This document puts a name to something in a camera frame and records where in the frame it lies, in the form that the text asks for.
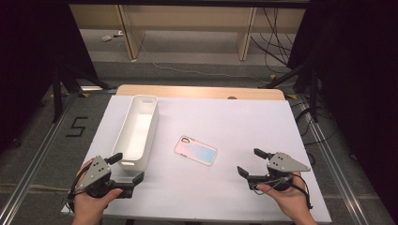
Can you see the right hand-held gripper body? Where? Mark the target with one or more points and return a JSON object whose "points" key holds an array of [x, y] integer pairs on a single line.
{"points": [[283, 164]]}

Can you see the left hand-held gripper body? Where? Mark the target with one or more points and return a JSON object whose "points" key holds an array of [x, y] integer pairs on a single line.
{"points": [[97, 170]]}

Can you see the white plastic storage box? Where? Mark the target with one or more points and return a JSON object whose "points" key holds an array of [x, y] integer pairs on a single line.
{"points": [[137, 134]]}

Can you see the iridescent phone case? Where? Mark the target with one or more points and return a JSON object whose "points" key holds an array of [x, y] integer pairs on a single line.
{"points": [[195, 150]]}

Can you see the person's right hand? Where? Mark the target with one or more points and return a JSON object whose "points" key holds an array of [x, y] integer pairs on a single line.
{"points": [[292, 200]]}

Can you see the person's left hand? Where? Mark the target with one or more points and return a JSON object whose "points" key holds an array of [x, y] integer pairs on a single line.
{"points": [[89, 209]]}

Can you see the white table board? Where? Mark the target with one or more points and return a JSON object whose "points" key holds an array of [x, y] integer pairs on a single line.
{"points": [[219, 187]]}

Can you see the black metal stand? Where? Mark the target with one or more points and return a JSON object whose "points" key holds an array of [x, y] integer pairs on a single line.
{"points": [[313, 93], [57, 93]]}

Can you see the black curtain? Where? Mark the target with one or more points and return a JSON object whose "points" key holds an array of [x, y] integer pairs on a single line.
{"points": [[25, 62], [359, 78]]}

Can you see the small grey floor device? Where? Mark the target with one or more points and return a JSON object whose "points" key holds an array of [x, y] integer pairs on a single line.
{"points": [[106, 38]]}

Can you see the beige wooden shelf unit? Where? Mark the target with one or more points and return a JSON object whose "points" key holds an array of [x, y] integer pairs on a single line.
{"points": [[187, 18]]}

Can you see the black overhead bar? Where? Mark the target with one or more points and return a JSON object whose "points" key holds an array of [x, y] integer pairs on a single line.
{"points": [[187, 3]]}

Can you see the metal floor rail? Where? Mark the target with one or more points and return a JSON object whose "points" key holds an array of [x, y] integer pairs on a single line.
{"points": [[33, 168], [334, 168]]}

